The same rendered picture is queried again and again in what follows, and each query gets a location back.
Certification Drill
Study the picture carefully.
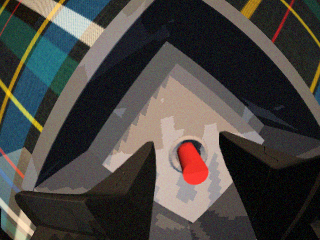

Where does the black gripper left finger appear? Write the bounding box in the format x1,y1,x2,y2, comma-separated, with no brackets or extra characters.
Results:
15,141,156,240

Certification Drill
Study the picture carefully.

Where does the red peg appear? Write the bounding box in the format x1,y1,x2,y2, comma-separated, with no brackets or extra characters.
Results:
177,143,209,184

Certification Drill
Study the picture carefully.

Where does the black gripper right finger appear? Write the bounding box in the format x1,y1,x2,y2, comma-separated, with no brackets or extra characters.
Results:
219,131,320,240

